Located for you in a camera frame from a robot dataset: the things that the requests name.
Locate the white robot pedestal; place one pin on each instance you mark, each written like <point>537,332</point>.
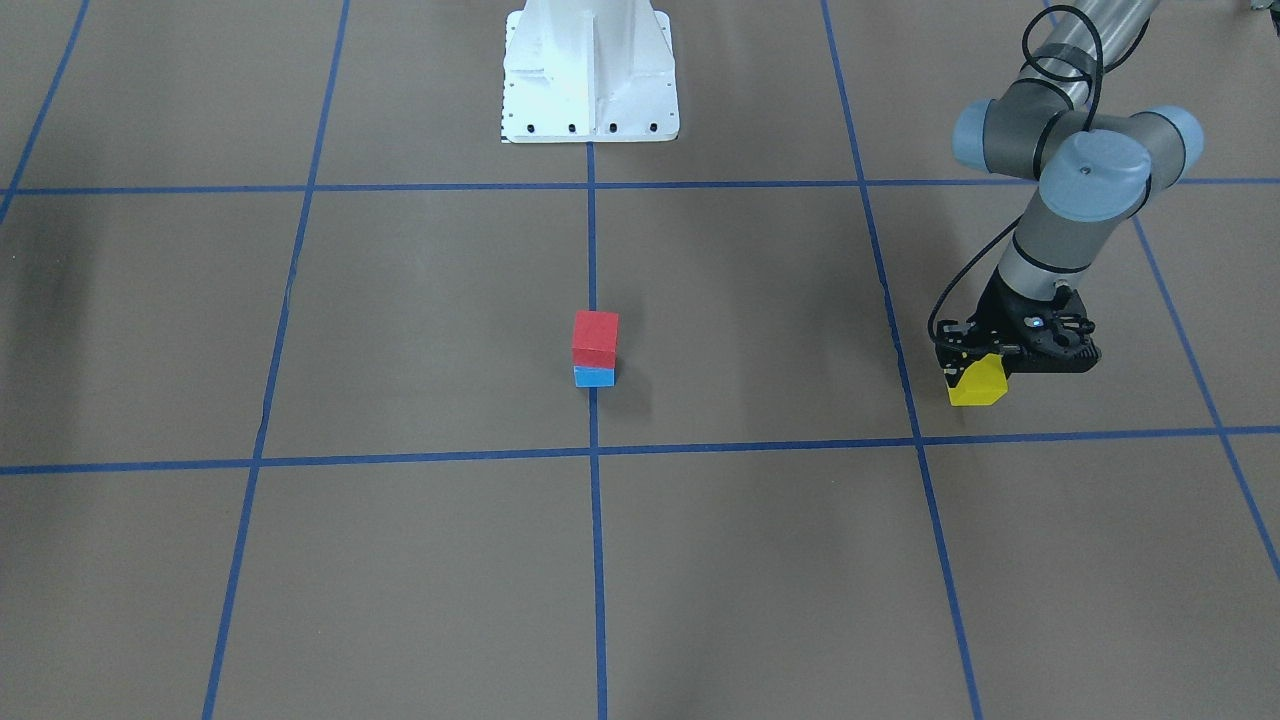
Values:
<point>589,72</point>

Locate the red block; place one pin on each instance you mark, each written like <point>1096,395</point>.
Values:
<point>595,337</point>

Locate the yellow block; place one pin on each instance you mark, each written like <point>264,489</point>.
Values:
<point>974,381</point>

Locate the blue block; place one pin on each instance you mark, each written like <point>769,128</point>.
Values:
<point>594,376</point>

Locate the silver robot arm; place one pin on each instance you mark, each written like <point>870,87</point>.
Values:
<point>1092,171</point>

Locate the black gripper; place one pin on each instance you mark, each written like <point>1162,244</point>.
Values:
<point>999,306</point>

